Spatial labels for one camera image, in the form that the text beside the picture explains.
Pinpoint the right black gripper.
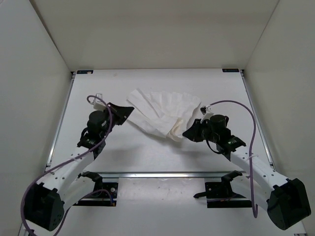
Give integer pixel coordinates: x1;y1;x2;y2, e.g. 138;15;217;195
183;119;219;144

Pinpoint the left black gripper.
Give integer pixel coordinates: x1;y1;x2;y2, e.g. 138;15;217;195
103;101;136;136

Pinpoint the white pleated skirt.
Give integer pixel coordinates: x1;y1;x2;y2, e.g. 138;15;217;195
126;88;201;142

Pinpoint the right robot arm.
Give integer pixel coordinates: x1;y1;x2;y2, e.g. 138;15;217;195
183;115;311;230

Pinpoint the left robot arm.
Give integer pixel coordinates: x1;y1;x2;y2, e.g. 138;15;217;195
21;103;134;232

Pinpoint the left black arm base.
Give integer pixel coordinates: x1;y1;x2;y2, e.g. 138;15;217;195
75;171;119;207

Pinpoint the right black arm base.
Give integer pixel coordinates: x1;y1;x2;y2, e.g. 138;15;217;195
193;171;252;208

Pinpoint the left blue corner label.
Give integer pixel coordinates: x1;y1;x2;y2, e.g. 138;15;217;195
76;70;94;74

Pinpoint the blue corner label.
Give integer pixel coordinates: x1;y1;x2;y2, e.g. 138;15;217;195
76;70;94;74
222;68;239;73

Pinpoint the right blue corner label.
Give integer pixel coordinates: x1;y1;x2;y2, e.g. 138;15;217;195
222;68;239;73

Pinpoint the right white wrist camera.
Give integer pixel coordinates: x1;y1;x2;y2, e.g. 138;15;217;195
200;105;214;122

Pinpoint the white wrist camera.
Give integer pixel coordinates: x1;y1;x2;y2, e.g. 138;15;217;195
93;93;106;111
200;105;214;122

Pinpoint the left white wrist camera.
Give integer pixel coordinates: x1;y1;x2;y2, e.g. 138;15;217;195
93;93;106;111

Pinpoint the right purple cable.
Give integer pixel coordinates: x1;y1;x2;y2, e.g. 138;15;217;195
209;99;258;218

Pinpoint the purple cable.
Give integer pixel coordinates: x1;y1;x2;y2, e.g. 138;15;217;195
209;99;258;218
20;94;114;234

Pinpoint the aluminium front table rail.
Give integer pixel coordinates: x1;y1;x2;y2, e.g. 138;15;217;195
96;171;231;179

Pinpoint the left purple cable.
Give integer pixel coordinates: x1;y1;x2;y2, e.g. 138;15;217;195
20;94;114;234

